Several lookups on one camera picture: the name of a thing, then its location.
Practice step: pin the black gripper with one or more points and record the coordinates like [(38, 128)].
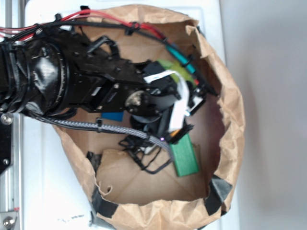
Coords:
[(163, 101)]

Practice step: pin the green rectangular block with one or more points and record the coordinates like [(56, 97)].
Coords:
[(184, 157)]

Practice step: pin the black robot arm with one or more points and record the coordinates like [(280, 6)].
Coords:
[(59, 69)]

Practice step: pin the blue rectangular block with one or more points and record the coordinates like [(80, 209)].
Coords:
[(115, 116)]

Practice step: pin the yellow-green plush toy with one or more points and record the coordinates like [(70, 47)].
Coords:
[(176, 66)]

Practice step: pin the brown paper bag tray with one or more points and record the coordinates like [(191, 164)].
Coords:
[(130, 199)]

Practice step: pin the black metal bracket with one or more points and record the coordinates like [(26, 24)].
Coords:
[(5, 141)]

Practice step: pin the aluminium frame rail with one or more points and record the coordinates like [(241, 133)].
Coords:
[(12, 15)]

